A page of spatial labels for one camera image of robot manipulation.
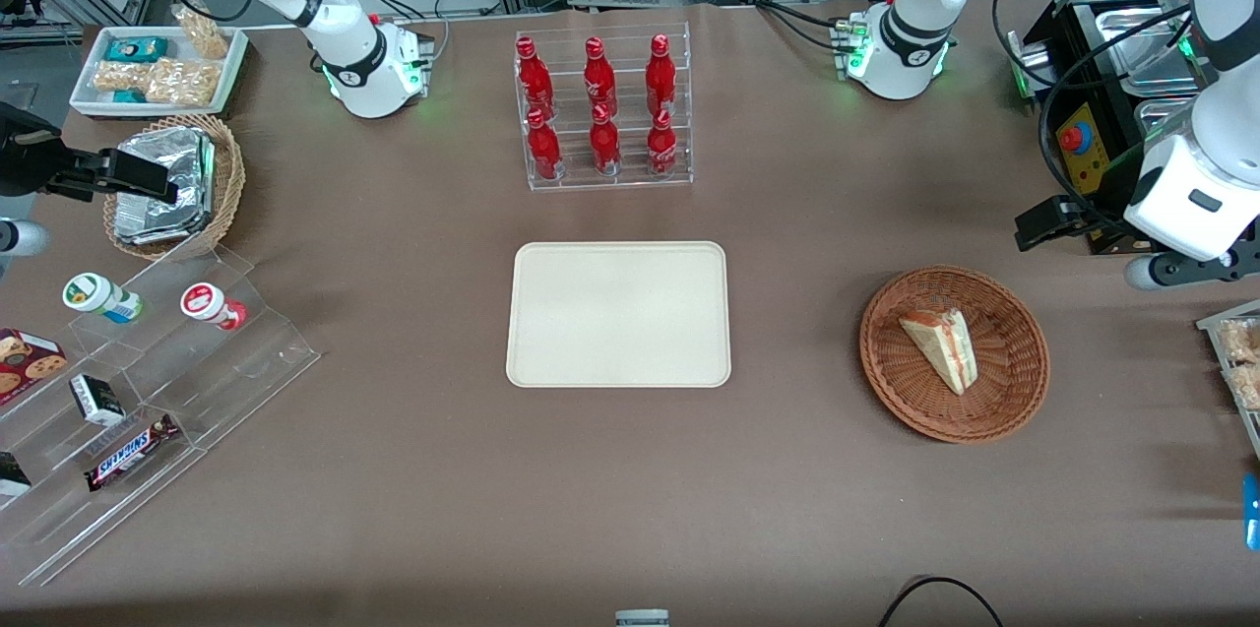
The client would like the red cookie box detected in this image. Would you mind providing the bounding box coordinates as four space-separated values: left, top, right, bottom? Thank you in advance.
0 328 69 408

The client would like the white plastic snack tray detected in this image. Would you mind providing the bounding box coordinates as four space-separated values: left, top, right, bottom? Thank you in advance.
69 25 248 117

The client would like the green lid yogurt cup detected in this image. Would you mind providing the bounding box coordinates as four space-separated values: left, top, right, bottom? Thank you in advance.
62 273 145 325

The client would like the red lid yogurt cup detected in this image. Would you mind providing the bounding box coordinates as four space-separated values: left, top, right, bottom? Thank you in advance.
180 282 248 332

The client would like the clear bag of crackers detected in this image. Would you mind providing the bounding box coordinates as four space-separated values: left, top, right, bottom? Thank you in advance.
146 58 221 107
172 5 230 60
93 61 158 95

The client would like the small shiny metal device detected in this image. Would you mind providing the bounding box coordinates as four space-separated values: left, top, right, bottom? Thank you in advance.
1006 27 1046 102

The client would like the red cola bottle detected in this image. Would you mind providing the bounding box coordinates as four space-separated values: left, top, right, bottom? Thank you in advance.
583 36 618 116
589 103 622 177
647 108 679 177
516 36 554 121
645 34 678 116
527 108 563 181

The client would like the beige rectangular tray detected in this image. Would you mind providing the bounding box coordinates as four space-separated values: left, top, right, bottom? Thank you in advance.
506 241 732 389

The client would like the teal snack box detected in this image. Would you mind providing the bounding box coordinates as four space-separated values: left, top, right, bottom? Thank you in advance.
106 36 169 64

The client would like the small black white box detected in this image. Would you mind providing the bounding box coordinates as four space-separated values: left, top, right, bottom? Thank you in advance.
69 374 127 428

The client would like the brown round wicker basket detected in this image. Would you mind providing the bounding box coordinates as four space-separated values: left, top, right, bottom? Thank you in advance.
859 265 1050 444

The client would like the clear bag of snacks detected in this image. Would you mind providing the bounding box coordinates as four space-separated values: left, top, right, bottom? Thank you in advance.
1219 317 1260 364
1226 361 1260 412

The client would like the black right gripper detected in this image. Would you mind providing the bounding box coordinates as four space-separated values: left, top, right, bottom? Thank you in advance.
0 103 180 205

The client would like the large steel pan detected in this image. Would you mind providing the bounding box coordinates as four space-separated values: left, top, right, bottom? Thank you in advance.
1095 5 1198 99

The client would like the grey edged snack tray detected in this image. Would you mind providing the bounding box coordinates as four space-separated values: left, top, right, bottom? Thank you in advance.
1196 300 1260 462

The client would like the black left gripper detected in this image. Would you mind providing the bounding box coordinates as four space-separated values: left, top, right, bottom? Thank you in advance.
1016 195 1135 252

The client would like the clear acrylic stepped shelf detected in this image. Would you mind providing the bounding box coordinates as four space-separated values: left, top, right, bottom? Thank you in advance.
0 243 322 589

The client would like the clear acrylic bottle rack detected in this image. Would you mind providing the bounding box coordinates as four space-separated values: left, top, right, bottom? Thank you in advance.
514 22 694 193

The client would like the light tan wicker basket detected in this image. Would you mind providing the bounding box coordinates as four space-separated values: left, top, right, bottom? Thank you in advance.
103 113 246 262

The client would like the snickers chocolate bar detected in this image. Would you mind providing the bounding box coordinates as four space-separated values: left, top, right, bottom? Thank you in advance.
84 413 182 493

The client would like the black food warmer cabinet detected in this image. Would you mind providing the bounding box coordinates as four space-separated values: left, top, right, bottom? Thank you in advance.
1024 0 1260 256

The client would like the silver foil pack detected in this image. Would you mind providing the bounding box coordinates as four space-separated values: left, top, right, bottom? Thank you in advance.
114 127 217 245

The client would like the triangular sandwich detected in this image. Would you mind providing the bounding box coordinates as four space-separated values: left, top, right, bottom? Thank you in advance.
898 308 978 397

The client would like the black looped cable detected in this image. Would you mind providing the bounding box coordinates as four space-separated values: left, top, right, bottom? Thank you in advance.
878 576 1006 627

